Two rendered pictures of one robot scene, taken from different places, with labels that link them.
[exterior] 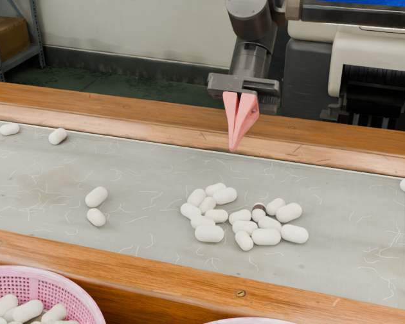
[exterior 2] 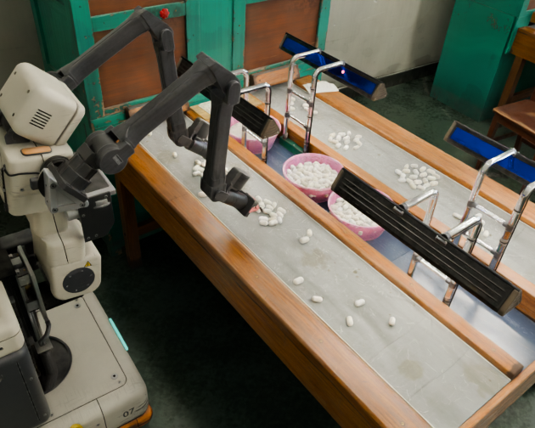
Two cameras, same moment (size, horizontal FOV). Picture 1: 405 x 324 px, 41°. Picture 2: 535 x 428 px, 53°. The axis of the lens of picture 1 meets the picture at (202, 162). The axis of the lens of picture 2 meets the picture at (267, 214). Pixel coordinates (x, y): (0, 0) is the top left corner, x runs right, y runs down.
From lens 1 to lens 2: 2.23 m
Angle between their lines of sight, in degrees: 103
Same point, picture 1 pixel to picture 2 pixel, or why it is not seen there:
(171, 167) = (265, 243)
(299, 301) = (281, 183)
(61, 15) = not seen: outside the picture
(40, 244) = (333, 225)
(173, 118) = (244, 256)
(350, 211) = not seen: hidden behind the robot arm
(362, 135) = (189, 210)
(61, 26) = not seen: outside the picture
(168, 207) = (282, 228)
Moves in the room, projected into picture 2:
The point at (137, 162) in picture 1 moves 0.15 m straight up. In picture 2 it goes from (275, 252) to (278, 219)
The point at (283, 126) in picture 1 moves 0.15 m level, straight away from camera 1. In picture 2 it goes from (208, 228) to (173, 247)
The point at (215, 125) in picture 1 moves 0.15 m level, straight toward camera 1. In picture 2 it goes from (232, 244) to (259, 222)
